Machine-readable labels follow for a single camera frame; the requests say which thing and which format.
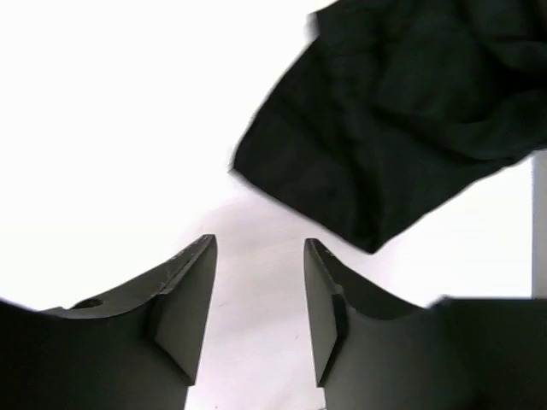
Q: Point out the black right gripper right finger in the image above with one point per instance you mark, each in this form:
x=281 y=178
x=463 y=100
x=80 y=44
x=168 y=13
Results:
x=374 y=350

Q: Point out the black pleated skirt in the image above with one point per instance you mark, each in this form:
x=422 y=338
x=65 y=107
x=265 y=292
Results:
x=396 y=107

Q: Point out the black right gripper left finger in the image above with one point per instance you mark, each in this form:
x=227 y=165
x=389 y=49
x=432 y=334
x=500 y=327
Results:
x=136 y=346

